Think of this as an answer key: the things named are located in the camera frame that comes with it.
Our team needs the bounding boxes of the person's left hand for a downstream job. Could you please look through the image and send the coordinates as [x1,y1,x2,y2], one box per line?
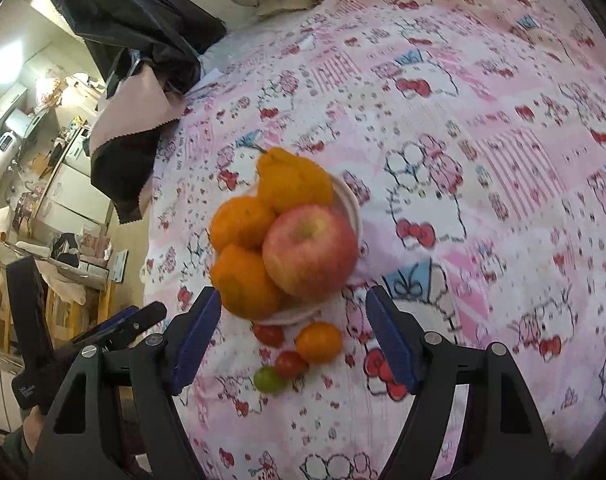
[22,405,48,456]

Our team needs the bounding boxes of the green cherry tomato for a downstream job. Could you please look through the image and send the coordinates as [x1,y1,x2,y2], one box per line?
[253,366,288,394]

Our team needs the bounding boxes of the knobbed dekopon orange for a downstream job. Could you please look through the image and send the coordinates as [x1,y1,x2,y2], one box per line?
[256,147,334,213]

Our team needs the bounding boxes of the red apple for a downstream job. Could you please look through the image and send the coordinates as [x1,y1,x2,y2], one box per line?
[262,204,360,301]

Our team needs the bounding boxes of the pink cartoon printed bedsheet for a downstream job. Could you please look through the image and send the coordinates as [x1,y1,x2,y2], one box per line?
[143,0,606,480]

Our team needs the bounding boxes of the white kitchen appliance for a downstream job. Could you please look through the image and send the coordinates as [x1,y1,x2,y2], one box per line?
[0,130,24,186]

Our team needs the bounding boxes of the pink speckled plate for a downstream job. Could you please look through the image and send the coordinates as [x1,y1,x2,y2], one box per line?
[213,174,364,326]

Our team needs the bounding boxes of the medium round orange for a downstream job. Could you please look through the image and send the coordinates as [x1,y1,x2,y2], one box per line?
[209,196,277,251]

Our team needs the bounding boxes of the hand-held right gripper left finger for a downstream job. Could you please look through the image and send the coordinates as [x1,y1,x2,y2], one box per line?
[28,286,224,480]

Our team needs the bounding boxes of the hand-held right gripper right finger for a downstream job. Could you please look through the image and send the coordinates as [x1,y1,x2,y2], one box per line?
[365,284,554,480]

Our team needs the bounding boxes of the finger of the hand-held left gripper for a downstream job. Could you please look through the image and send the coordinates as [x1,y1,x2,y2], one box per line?
[100,301,168,356]
[70,306,141,349]

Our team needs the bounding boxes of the red cherry tomato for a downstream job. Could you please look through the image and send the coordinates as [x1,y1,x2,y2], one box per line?
[253,324,285,347]
[274,351,308,380]

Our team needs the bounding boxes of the small mandarin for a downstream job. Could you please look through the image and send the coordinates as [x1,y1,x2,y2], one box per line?
[296,321,344,365]

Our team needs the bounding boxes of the large round orange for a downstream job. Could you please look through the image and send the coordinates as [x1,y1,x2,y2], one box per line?
[210,244,284,320]

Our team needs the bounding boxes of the pink and black cloth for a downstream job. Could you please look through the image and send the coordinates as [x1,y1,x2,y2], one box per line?
[89,60,188,225]

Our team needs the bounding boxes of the black hanging jacket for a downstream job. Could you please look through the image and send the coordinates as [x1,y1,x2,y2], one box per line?
[33,0,228,96]

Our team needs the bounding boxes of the white kitchen cabinet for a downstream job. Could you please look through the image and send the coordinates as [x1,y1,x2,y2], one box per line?
[33,162,114,243]

